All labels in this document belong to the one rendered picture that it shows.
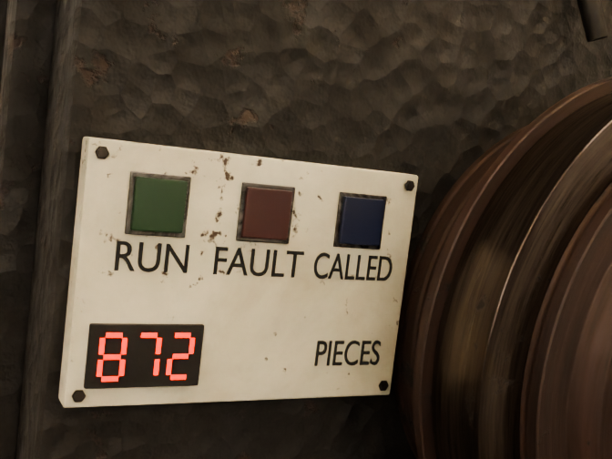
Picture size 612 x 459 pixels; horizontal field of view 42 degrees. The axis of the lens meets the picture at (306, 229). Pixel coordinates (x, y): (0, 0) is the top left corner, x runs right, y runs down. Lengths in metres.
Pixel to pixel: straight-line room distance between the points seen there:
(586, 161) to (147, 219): 0.30
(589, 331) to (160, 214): 0.29
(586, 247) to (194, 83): 0.29
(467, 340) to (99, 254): 0.25
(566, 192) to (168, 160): 0.27
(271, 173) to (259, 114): 0.05
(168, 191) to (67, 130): 0.08
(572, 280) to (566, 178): 0.07
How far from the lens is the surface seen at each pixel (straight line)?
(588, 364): 0.56
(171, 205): 0.55
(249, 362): 0.60
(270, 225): 0.57
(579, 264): 0.55
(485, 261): 0.57
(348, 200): 0.60
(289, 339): 0.61
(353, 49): 0.63
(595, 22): 0.75
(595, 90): 0.66
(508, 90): 0.72
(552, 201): 0.55
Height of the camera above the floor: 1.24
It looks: 5 degrees down
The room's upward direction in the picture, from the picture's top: 7 degrees clockwise
